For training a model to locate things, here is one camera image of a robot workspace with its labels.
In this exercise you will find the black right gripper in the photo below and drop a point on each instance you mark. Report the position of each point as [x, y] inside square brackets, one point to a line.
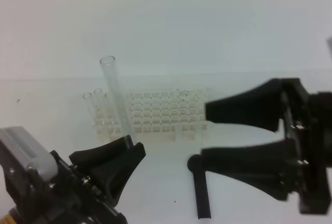
[296, 164]

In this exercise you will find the white plastic test tube rack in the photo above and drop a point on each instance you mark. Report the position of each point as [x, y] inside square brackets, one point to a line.
[160, 116]

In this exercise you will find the clear glass test tube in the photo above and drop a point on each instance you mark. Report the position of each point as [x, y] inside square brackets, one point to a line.
[109, 70]

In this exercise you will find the black plastic spoon scoop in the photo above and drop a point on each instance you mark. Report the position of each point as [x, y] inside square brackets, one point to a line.
[195, 166]

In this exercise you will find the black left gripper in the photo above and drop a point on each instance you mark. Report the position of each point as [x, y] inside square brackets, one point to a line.
[68, 197]

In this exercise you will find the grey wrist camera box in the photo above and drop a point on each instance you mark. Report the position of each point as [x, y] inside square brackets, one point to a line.
[29, 152]

